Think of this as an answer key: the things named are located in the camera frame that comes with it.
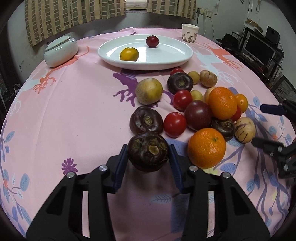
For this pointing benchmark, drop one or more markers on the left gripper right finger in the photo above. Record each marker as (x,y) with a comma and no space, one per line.
(236,218)

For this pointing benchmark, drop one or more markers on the yellow green tomato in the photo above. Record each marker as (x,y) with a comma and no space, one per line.
(129,54)

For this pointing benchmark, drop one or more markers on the striped pepino melon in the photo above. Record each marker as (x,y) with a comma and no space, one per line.
(244,130)

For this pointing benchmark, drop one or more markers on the black monitor screen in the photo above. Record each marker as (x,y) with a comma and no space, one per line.
(259,49)

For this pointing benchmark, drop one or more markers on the black tv stand shelf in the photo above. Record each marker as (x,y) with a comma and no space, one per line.
(271,74)

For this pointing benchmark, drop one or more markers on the dark red plum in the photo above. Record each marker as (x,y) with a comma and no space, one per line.
(152,41)

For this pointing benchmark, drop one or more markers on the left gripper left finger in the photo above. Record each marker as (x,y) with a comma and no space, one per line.
(60,217)

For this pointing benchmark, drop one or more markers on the wall power socket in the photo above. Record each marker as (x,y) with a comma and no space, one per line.
(205,12)

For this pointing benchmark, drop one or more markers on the checkered curtain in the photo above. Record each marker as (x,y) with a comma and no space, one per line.
(180,8)
(44,19)

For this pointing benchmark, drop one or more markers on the white lidded ceramic jar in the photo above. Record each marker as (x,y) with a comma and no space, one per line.
(60,51)

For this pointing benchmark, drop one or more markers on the orange yellow tomato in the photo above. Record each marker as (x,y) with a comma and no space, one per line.
(242,102)

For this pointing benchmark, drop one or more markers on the red cherry tomato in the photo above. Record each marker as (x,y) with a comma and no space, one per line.
(174,124)
(176,70)
(237,115)
(182,99)

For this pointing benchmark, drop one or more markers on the patterned paper cup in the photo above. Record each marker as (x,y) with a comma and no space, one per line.
(189,33)

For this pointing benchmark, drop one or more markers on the small yellow longan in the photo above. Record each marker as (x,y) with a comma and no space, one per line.
(196,95)
(195,77)

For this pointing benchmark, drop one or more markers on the large dark plum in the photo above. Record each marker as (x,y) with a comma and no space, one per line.
(198,115)

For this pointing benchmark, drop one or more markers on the left checkered curtain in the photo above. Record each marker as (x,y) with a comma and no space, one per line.
(44,19)

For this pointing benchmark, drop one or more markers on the right checkered curtain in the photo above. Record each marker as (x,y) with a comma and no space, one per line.
(180,8)

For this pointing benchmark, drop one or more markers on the pale yellow round fruit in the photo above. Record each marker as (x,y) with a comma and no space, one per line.
(207,93)

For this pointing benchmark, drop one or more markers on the white oval plate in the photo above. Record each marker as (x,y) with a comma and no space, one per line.
(169,53)

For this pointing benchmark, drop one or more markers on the pink patterned tablecloth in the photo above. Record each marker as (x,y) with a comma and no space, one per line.
(74,117)

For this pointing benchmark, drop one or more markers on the yellow green round fruit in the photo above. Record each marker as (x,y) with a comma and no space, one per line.
(149,91)

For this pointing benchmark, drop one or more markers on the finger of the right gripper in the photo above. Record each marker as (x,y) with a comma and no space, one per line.
(284,157)
(286,108)

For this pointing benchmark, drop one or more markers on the large orange mandarin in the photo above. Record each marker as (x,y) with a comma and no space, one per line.
(222,103)

